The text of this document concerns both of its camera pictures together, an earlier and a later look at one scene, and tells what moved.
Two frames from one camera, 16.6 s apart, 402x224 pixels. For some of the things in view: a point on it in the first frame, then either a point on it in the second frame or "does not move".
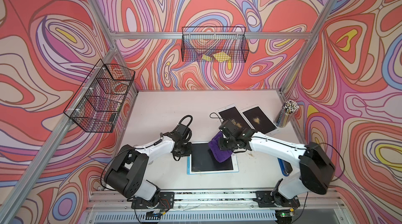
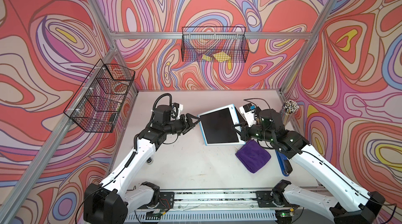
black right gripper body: (226, 143) to (256, 132)
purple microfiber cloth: (220, 155) to (253, 156)
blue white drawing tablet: (200, 161) to (216, 126)
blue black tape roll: (285, 166) does not move
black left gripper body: (185, 150) to (176, 126)
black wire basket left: (96, 106) does not move
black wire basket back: (214, 44) does not move
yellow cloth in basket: (220, 56) does not move
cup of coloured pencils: (288, 109) does not move
